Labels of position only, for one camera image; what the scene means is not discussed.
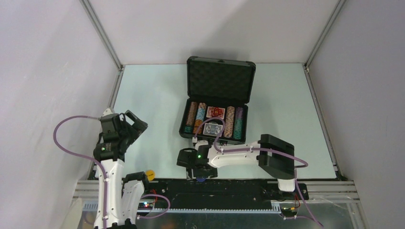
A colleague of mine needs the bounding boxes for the yellow big blind button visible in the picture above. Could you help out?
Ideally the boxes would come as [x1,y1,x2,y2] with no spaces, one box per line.
[145,170,155,182]

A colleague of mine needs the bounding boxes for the black poker case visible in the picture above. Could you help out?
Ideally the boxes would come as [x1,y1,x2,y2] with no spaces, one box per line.
[179,56,256,144]

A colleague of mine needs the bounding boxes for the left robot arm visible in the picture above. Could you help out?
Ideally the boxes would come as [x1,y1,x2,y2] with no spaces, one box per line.
[93,108,151,229]

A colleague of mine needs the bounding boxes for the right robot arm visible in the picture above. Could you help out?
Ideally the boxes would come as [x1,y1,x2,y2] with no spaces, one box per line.
[177,134,297,199]

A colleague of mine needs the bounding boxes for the red dice set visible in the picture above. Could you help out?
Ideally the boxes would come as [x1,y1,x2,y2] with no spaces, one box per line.
[206,106,225,119]

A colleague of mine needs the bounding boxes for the blue playing card deck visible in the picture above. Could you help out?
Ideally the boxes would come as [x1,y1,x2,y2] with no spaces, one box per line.
[202,122,223,136]

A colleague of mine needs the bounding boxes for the blue orange chip stack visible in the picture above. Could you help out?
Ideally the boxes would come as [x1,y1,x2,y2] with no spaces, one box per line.
[193,103,207,134]

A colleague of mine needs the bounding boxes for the pink brown chip stack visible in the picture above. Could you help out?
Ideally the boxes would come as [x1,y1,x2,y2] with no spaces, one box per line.
[224,106,235,138]

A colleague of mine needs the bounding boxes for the purple green chip stack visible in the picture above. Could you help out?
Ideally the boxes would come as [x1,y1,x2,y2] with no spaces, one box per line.
[233,107,244,139]

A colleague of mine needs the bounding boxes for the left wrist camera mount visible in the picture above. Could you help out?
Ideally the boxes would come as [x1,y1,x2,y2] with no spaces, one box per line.
[99,107,115,120]

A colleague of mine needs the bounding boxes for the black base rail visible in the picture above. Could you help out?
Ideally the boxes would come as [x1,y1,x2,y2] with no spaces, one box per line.
[145,179,309,211]

